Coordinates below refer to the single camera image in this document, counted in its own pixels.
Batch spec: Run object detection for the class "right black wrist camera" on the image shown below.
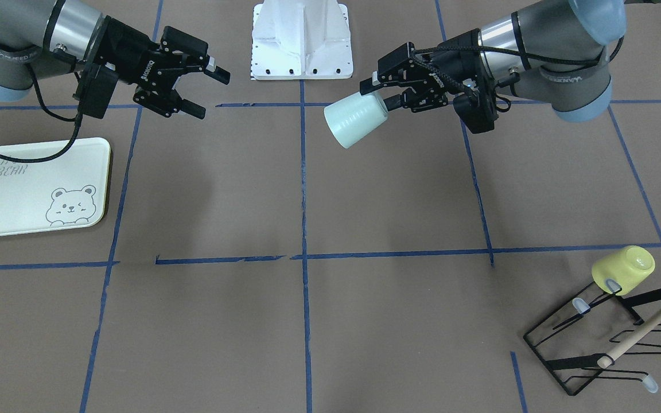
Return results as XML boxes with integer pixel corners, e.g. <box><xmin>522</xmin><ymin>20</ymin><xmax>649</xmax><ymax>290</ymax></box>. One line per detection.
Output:
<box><xmin>73</xmin><ymin>64</ymin><xmax>119</xmax><ymax>119</ymax></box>

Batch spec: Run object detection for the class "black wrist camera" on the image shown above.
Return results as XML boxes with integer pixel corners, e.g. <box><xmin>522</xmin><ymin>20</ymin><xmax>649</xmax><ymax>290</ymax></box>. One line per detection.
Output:
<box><xmin>73</xmin><ymin>64</ymin><xmax>119</xmax><ymax>119</ymax></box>
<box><xmin>452</xmin><ymin>93</ymin><xmax>499</xmax><ymax>134</ymax></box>

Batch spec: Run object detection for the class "white bear print tray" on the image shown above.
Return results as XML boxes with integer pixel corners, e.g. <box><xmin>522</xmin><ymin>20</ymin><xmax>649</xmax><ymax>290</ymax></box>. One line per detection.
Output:
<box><xmin>0</xmin><ymin>138</ymin><xmax>112</xmax><ymax>237</ymax></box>

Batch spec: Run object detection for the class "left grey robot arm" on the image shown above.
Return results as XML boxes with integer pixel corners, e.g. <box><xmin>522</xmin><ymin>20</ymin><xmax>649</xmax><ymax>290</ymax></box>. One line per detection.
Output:
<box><xmin>359</xmin><ymin>1</ymin><xmax>627</xmax><ymax>134</ymax></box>

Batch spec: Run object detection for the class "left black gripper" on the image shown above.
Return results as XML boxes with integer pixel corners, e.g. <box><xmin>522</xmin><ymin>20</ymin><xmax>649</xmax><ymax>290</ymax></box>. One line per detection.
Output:
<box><xmin>359</xmin><ymin>29</ymin><xmax>494</xmax><ymax>112</ymax></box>

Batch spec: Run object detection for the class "white metal mount base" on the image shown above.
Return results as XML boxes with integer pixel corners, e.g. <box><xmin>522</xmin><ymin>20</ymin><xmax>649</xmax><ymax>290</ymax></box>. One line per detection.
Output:
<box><xmin>250</xmin><ymin>1</ymin><xmax>354</xmax><ymax>81</ymax></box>

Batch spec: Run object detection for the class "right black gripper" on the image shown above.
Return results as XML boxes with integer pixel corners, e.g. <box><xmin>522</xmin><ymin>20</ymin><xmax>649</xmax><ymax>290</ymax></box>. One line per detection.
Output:
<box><xmin>87</xmin><ymin>16</ymin><xmax>231</xmax><ymax>120</ymax></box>

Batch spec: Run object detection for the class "yellow plastic cup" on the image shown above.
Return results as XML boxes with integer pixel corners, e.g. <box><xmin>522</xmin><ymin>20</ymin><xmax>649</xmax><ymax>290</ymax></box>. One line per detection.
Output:
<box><xmin>591</xmin><ymin>246</ymin><xmax>655</xmax><ymax>295</ymax></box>

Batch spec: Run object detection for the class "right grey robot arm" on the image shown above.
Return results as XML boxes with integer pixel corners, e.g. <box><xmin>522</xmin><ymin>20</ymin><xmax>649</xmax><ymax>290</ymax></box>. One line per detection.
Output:
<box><xmin>0</xmin><ymin>1</ymin><xmax>231</xmax><ymax>119</ymax></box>

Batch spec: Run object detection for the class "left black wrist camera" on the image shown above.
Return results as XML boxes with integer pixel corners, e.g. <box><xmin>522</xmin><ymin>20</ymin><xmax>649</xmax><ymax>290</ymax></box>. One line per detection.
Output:
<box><xmin>452</xmin><ymin>93</ymin><xmax>499</xmax><ymax>134</ymax></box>

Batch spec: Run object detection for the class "pale green plastic cup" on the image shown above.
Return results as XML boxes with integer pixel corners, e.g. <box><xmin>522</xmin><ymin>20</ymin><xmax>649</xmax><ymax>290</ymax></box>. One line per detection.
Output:
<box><xmin>324</xmin><ymin>91</ymin><xmax>388</xmax><ymax>149</ymax></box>

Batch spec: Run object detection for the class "black wire cup rack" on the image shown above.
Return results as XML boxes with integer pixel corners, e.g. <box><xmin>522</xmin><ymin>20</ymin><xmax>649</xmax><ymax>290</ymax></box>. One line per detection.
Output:
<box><xmin>523</xmin><ymin>280</ymin><xmax>661</xmax><ymax>396</ymax></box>

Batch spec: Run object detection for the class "black camera cable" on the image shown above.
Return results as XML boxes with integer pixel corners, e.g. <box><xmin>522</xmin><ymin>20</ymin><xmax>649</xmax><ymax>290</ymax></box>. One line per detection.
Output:
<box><xmin>0</xmin><ymin>40</ymin><xmax>84</xmax><ymax>164</ymax></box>
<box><xmin>414</xmin><ymin>34</ymin><xmax>624</xmax><ymax>112</ymax></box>

